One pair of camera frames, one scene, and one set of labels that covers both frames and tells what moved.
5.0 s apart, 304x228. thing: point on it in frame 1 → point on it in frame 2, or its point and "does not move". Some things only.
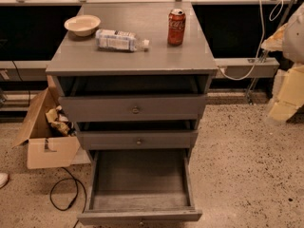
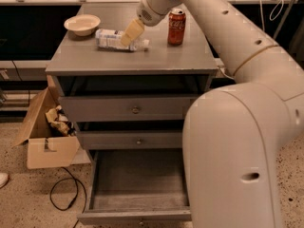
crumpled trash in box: [59, 123] does not move
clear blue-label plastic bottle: [107, 40] does not move
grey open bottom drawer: [143, 185] does not move
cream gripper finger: [291, 96] → [156, 3]
